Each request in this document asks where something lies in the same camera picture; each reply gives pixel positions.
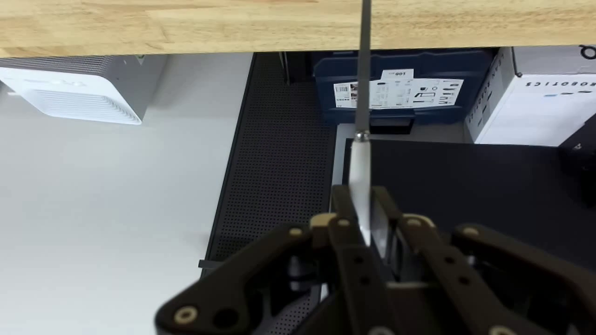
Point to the metal spoon white handle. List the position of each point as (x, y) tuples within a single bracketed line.
[(361, 151)]

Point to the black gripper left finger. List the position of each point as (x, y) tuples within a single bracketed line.
[(245, 292)]

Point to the white cardboard box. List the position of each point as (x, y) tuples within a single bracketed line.
[(536, 95)]

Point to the white grey device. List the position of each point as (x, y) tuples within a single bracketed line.
[(87, 88)]

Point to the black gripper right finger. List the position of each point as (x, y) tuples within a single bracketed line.
[(482, 281)]

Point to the blue storage box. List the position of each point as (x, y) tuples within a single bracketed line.
[(413, 86)]

